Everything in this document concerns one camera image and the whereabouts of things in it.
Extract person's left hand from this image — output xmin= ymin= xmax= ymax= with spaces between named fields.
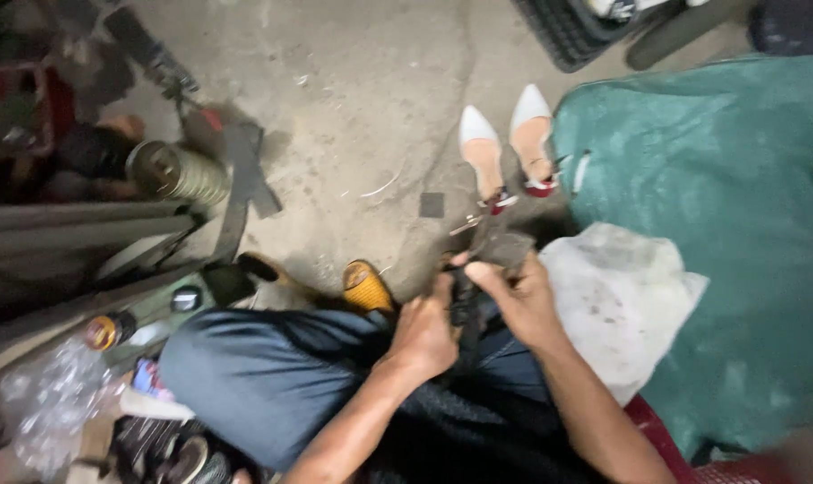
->
xmin=385 ymin=272 xmax=461 ymax=381

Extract person's right hand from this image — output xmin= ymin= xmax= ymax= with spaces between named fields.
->
xmin=451 ymin=251 xmax=569 ymax=353

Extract dark shoe with strap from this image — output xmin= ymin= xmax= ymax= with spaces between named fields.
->
xmin=441 ymin=214 xmax=536 ymax=377

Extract yellow sandal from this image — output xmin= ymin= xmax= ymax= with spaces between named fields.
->
xmin=342 ymin=259 xmax=398 ymax=315

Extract white plastic bag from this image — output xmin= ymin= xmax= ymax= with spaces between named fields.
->
xmin=538 ymin=222 xmax=710 ymax=407

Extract black cloth on lap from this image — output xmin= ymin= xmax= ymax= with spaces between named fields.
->
xmin=359 ymin=363 xmax=609 ymax=484

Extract white pointed high-heel shoe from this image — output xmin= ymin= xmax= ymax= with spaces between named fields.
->
xmin=509 ymin=83 xmax=559 ymax=199
xmin=459 ymin=105 xmax=519 ymax=216

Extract person's blue trousers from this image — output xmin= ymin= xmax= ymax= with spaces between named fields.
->
xmin=159 ymin=296 xmax=555 ymax=473

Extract green tarpaulin cover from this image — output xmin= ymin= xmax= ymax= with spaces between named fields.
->
xmin=549 ymin=54 xmax=813 ymax=465

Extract red plastic stool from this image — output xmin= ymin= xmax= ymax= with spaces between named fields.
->
xmin=623 ymin=394 xmax=804 ymax=484

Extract dark rubber strip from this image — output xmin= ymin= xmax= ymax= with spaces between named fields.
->
xmin=208 ymin=121 xmax=284 ymax=264

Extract pile of shoes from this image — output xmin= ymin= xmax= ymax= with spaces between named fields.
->
xmin=108 ymin=415 xmax=266 ymax=484

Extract black plastic crate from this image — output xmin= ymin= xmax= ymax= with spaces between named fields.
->
xmin=511 ymin=0 xmax=690 ymax=73

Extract metal spool of thread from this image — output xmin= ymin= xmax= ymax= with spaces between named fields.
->
xmin=125 ymin=140 xmax=231 ymax=207

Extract orange-capped glue bottle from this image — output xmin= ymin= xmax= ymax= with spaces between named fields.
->
xmin=84 ymin=311 xmax=138 ymax=352

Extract grey metal bars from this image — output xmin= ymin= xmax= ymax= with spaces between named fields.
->
xmin=0 ymin=199 xmax=210 ymax=259

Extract crumpled clear plastic bag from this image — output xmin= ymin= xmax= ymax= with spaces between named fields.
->
xmin=0 ymin=336 xmax=128 ymax=480

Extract red plastic crate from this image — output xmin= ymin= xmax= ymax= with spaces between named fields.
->
xmin=0 ymin=62 xmax=78 ymax=160

